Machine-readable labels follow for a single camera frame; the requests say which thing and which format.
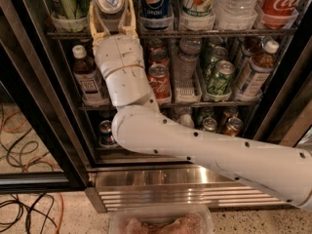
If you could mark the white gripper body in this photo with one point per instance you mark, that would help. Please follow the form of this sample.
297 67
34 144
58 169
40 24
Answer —
117 53

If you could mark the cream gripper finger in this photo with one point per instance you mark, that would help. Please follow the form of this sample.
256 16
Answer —
97 28
128 22

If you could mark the Red Bull can front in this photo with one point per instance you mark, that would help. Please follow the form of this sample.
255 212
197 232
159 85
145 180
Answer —
110 12

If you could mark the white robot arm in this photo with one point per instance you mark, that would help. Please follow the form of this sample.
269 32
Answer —
284 173

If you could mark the Pepsi can top shelf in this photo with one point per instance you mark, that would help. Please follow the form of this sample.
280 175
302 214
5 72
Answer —
155 9

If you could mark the green can top shelf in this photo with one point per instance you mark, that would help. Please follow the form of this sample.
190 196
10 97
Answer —
68 0

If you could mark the green can shelf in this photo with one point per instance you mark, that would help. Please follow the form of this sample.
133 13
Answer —
221 77
68 0
206 120

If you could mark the front Coca-Cola can middle shelf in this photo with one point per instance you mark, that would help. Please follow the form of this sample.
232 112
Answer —
159 80

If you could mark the coca-cola can shelf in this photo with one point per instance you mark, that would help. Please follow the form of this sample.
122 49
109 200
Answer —
277 13
159 80

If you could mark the water bottle middle shelf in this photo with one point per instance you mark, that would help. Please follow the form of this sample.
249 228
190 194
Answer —
187 57

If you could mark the blue can bottom shelf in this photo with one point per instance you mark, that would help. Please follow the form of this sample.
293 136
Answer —
105 133

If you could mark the water bottle bottom shelf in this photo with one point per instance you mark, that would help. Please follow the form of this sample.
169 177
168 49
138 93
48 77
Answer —
183 115

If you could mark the front green can middle shelf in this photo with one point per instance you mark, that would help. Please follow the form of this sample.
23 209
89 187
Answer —
221 77

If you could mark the green can bottom shelf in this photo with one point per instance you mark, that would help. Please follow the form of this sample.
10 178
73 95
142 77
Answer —
206 120

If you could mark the left fridge glass door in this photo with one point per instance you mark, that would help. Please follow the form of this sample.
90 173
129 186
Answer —
36 76

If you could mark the fridge glass door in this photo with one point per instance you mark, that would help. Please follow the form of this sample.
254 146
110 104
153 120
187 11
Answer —
290 115
36 76

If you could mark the gold can bottom shelf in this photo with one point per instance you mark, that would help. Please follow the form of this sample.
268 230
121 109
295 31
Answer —
232 125

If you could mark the steel fridge bottom grille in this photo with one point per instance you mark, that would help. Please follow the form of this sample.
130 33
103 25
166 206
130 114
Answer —
110 189

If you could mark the Coca-Cola can top shelf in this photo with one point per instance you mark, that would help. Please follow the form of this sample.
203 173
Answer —
277 13

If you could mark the right fridge glass door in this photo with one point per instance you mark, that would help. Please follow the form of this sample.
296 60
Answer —
290 115

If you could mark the front tea bottle left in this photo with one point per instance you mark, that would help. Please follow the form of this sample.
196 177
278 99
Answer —
87 75

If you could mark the tea bottle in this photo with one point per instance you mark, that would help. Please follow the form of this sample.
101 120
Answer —
87 75
257 70

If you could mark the front tea bottle right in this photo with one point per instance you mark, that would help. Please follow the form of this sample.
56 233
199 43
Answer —
257 70

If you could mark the clear plastic food container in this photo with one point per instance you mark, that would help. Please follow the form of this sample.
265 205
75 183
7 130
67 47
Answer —
163 219

